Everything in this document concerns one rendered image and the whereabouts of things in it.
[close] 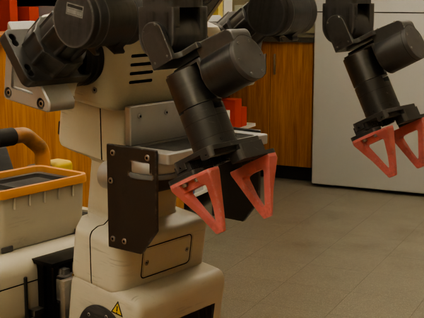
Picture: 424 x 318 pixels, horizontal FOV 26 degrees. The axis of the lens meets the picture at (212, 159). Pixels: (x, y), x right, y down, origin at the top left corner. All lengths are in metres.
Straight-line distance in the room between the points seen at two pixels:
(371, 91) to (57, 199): 0.63
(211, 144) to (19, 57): 0.34
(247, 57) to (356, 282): 3.13
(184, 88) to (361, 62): 0.43
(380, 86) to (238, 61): 0.45
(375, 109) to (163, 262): 0.42
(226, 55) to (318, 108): 4.94
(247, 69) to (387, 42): 0.42
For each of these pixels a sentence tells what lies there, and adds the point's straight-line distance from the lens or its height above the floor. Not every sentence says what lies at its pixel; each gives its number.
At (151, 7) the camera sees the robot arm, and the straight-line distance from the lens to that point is 1.14.
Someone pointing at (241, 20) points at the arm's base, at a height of 1.22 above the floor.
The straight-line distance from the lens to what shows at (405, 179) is 5.92.
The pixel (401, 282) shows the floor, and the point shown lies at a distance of 4.19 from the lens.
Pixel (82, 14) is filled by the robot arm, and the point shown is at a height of 1.24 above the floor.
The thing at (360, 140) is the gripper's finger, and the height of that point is 1.04.
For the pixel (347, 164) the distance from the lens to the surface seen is 6.01.
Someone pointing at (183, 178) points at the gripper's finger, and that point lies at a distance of 1.08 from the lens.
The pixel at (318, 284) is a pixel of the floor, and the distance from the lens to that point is 4.12.
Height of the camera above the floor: 1.27
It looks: 10 degrees down
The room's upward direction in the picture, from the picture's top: straight up
